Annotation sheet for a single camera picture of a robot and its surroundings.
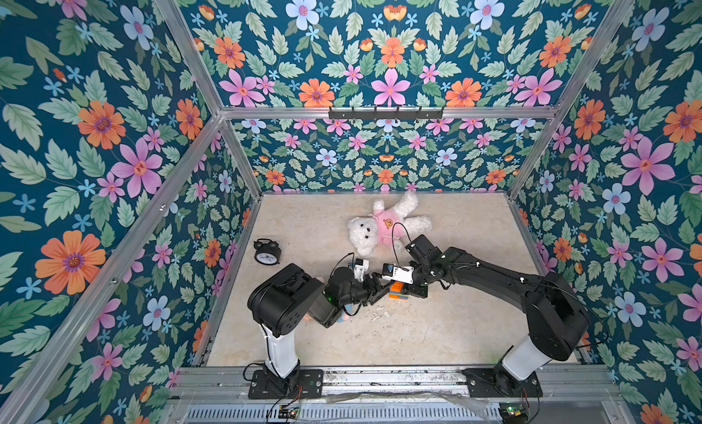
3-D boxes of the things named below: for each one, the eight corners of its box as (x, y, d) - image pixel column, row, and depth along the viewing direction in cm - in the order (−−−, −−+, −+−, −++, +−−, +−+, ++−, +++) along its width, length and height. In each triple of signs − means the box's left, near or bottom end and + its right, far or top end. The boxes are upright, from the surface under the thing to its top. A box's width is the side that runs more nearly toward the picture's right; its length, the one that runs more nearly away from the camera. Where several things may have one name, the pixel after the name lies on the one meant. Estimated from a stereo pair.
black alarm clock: (260, 266, 100) (250, 251, 92) (264, 253, 104) (255, 238, 96) (280, 266, 100) (272, 251, 92) (283, 253, 104) (276, 238, 96)
